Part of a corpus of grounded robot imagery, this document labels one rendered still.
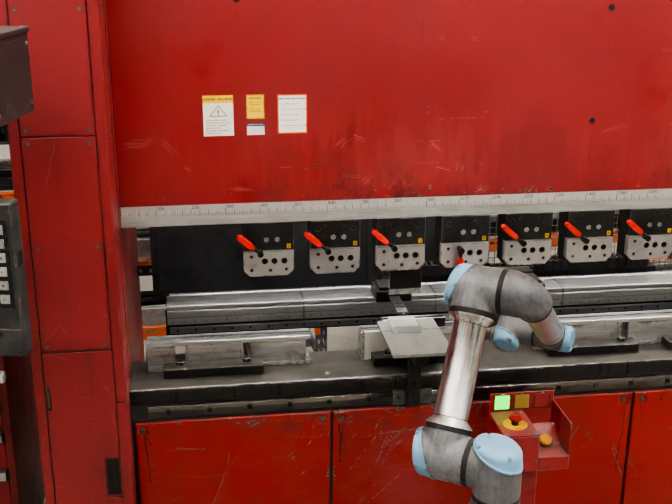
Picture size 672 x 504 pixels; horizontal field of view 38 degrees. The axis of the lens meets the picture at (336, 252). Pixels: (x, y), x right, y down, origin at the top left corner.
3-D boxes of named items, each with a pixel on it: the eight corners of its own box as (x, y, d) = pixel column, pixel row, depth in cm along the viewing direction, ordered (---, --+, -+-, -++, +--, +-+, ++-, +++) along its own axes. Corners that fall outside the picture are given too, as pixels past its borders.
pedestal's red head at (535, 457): (502, 474, 283) (506, 418, 277) (486, 446, 298) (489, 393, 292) (568, 469, 285) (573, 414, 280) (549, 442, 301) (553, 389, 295)
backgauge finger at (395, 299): (384, 319, 309) (385, 304, 308) (370, 291, 334) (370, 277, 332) (421, 317, 311) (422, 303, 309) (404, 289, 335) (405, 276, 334)
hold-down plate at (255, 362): (164, 379, 293) (163, 370, 292) (164, 371, 298) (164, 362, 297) (263, 373, 297) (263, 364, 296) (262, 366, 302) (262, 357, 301)
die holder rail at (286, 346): (148, 372, 297) (146, 343, 294) (148, 364, 303) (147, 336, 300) (310, 363, 304) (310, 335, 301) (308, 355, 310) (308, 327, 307)
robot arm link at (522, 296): (552, 269, 234) (578, 324, 277) (507, 263, 238) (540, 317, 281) (542, 315, 231) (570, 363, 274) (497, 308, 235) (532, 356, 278)
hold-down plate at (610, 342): (549, 357, 309) (549, 348, 308) (543, 350, 314) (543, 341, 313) (638, 351, 313) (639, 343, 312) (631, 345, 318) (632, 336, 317)
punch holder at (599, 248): (565, 262, 304) (569, 212, 299) (555, 254, 312) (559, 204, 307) (611, 260, 306) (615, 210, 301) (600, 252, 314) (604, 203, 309)
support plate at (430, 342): (393, 358, 280) (393, 355, 279) (376, 324, 304) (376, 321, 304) (454, 355, 282) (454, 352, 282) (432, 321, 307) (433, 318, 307)
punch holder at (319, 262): (310, 274, 293) (310, 221, 288) (307, 265, 301) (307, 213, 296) (359, 272, 295) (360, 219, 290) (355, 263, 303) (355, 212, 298)
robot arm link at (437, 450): (461, 487, 228) (506, 263, 238) (402, 472, 235) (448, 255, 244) (474, 488, 239) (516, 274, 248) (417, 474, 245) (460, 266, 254)
